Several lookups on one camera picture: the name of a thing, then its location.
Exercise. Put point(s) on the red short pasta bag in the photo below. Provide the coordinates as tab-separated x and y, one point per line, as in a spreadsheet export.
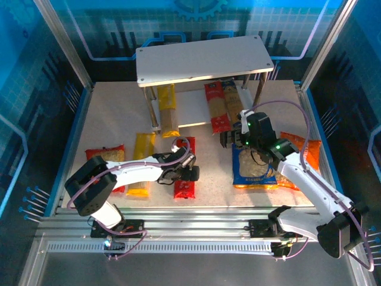
104	153

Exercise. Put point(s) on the blue gold spaghetti bag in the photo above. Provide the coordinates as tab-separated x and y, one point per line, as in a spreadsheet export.
233	101

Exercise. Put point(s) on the black connector board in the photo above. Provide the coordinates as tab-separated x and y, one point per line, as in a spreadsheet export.
114	245
279	248

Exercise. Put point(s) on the white two-tier metal shelf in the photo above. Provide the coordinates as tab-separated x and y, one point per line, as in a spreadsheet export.
202	59

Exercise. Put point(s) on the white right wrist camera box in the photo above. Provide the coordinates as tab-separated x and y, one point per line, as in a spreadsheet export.
244	119

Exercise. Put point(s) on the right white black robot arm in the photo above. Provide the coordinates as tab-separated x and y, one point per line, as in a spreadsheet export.
303	178

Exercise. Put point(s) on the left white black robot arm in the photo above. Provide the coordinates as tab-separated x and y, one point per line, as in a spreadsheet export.
134	171

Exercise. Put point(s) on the blue macaroni bag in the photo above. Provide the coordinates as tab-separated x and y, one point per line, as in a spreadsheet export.
247	169

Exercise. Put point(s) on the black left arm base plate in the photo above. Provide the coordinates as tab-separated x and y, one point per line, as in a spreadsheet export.
135	226

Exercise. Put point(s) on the aluminium front frame rail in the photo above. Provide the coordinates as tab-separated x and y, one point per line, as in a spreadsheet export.
193	223

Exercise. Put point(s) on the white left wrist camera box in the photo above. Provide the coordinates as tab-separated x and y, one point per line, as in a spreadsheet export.
175	144

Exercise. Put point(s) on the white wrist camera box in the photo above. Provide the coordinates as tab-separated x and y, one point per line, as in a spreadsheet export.
244	119
175	144

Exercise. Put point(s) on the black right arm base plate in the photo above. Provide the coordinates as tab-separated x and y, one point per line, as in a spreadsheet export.
257	228

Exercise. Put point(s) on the orange pasta bag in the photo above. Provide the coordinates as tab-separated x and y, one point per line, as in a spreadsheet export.
312	149

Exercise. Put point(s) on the yellow spaghetti bag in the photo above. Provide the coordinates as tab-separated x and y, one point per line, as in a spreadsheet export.
168	110
144	144

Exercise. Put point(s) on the red spaghetti bag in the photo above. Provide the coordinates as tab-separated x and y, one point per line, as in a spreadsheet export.
184	189
217	107

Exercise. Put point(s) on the aluminium frame post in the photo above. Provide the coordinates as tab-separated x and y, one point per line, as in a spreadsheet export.
64	44
329	44

